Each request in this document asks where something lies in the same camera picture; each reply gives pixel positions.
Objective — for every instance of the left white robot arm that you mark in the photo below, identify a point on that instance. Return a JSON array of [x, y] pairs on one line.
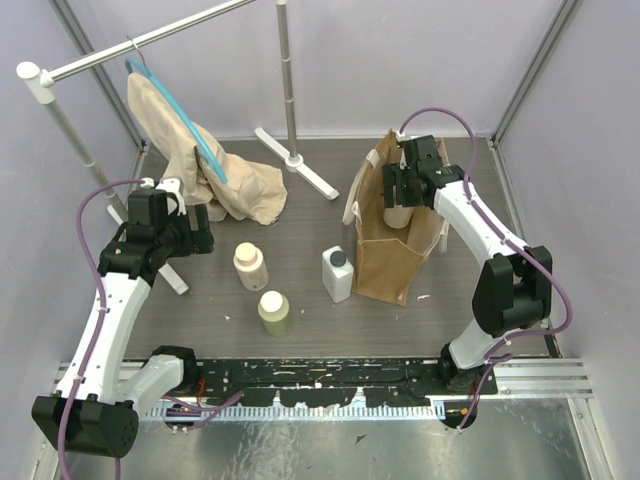
[[91, 411]]

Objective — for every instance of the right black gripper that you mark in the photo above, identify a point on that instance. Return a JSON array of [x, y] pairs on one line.
[[392, 175]]

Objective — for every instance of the brown canvas bag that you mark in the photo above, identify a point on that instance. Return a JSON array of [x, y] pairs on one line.
[[388, 260]]

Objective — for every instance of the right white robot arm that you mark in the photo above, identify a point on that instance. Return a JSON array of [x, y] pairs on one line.
[[512, 293]]

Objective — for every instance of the beige cloth garment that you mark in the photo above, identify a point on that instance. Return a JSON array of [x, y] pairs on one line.
[[253, 190]]

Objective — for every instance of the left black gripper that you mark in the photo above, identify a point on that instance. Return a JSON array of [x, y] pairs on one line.
[[201, 228]]

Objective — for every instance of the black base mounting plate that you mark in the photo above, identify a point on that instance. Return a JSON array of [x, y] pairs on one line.
[[324, 382]]

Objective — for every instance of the yellow-green bottle cream cap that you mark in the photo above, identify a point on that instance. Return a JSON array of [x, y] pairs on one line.
[[274, 312]]

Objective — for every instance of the blue clothes hanger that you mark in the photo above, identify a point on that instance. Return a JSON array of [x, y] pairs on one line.
[[202, 147]]

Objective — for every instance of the white square bottle black cap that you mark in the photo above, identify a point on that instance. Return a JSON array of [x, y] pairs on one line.
[[337, 273]]

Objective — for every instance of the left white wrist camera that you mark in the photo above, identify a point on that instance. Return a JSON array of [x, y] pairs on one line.
[[173, 187]]

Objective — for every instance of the beige bottle pink cap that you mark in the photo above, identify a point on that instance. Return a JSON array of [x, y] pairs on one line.
[[249, 263]]

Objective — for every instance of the cream bottle beige cap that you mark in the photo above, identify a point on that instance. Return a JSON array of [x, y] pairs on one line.
[[398, 217]]

